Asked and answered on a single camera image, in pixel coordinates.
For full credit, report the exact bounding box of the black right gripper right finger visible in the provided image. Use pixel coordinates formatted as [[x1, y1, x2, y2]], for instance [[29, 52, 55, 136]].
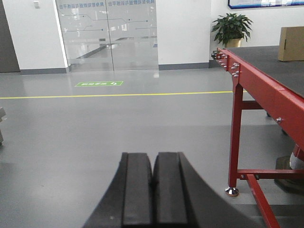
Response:
[[153, 152, 260, 228]]

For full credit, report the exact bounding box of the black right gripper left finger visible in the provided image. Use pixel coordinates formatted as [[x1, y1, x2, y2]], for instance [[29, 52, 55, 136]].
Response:
[[83, 152, 152, 228]]

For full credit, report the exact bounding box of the brown cardboard package box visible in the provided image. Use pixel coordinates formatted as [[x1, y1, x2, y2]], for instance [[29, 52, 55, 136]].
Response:
[[278, 26, 304, 62]]

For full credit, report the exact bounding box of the red white object under table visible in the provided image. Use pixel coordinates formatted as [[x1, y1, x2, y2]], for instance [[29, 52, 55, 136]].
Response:
[[274, 143, 304, 192]]

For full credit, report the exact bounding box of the green floor sign sticker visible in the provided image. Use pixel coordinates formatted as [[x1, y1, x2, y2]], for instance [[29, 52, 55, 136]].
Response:
[[75, 81, 124, 87]]

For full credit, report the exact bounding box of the grey metal object at left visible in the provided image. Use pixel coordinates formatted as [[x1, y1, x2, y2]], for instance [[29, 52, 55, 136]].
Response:
[[0, 106, 7, 146]]

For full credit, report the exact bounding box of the frosted glass double door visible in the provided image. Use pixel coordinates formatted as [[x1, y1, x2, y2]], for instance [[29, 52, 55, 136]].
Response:
[[56, 0, 158, 71]]

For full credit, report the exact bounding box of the potted green plant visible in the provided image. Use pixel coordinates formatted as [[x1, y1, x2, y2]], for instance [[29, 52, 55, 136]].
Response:
[[211, 13, 253, 45]]

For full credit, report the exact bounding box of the red metal conveyor table frame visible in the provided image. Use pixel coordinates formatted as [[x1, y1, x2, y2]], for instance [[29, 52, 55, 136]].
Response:
[[212, 48, 304, 228]]

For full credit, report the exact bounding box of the blue framed wall board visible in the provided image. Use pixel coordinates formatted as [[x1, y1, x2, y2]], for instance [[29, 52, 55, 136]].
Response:
[[228, 0, 304, 9]]

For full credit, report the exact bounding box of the white wall switch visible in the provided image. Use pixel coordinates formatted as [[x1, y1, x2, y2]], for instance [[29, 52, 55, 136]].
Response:
[[33, 1, 40, 9]]

